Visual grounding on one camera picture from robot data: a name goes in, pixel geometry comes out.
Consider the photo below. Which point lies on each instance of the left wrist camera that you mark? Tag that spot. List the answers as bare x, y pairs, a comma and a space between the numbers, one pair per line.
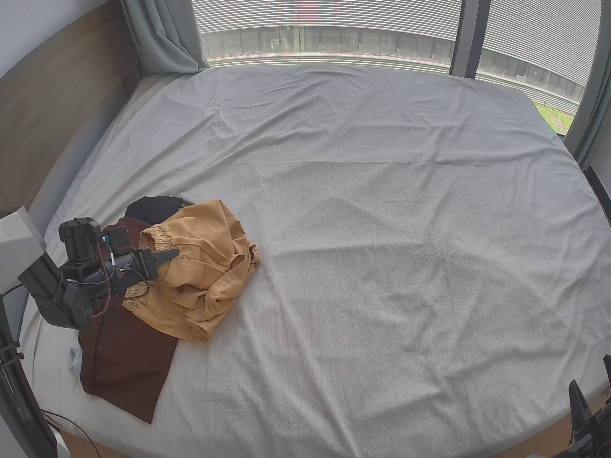
118, 239

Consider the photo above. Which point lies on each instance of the window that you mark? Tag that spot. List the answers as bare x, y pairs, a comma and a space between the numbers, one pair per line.
334, 17

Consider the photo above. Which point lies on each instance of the brown shorts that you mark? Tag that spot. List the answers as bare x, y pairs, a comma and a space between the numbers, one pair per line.
124, 360

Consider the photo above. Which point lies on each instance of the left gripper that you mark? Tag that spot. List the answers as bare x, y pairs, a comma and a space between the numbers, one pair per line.
136, 267

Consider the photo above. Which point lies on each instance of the tan shorts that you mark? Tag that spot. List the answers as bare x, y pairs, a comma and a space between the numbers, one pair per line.
205, 265

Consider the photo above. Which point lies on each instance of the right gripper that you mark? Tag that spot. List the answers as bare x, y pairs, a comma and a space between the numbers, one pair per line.
585, 444

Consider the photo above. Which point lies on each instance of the white garment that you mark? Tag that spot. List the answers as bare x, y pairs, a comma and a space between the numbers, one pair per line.
75, 360

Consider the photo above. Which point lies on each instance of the black garment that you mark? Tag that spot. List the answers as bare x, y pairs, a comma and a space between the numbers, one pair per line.
150, 208

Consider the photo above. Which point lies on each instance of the green garment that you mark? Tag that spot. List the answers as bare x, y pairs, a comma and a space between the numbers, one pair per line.
185, 203

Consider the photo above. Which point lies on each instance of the grey-green curtain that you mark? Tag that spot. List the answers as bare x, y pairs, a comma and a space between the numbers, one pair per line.
152, 31
599, 88

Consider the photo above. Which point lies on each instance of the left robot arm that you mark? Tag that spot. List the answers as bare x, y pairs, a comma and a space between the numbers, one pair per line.
62, 298

